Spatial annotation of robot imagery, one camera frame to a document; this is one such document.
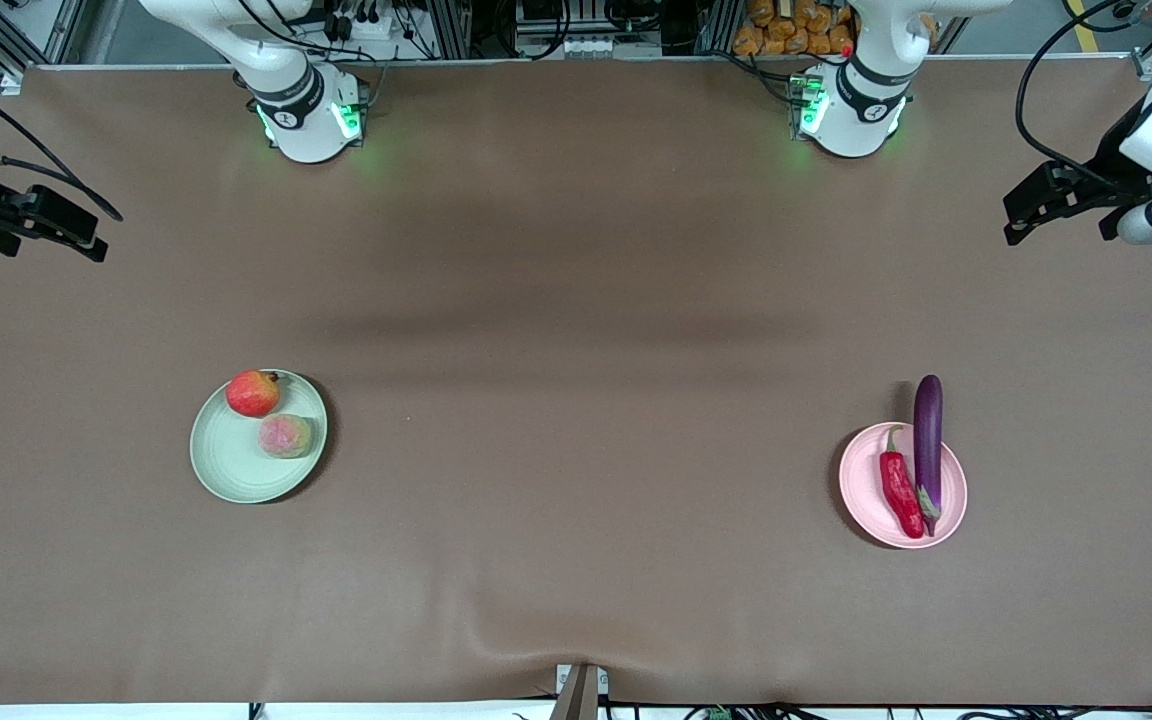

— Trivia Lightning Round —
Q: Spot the red pomegranate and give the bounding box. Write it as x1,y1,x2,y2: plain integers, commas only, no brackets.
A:
225,369,283,419

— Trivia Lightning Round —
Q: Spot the red chili pepper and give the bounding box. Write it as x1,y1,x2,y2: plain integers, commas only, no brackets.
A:
878,424,928,540

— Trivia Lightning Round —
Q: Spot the brown table mat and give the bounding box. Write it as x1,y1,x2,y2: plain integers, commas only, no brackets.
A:
0,55,1152,706

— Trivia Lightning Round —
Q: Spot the orange food pile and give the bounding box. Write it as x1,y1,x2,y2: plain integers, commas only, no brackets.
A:
733,0,857,57

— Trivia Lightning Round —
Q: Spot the purple eggplant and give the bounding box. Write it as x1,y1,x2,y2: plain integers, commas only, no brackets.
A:
913,375,944,538

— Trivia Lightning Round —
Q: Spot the metal table edge bracket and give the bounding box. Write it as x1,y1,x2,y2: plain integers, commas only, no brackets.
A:
555,663,610,720

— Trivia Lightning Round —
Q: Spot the light green plate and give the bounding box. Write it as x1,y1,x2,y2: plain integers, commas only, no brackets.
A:
189,369,329,504

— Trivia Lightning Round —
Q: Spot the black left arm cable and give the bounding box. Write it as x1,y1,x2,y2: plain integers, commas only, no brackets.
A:
1014,0,1142,193

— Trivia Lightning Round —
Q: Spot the pink plate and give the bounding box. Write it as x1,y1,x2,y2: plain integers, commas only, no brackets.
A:
838,422,968,550

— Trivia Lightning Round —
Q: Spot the pink yellow peach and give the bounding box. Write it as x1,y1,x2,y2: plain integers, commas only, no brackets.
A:
257,413,316,460

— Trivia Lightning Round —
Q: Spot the aluminium frame post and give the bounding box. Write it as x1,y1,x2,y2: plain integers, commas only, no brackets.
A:
431,0,473,59

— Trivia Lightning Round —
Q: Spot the white power strip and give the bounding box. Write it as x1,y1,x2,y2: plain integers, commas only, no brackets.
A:
321,8,409,43

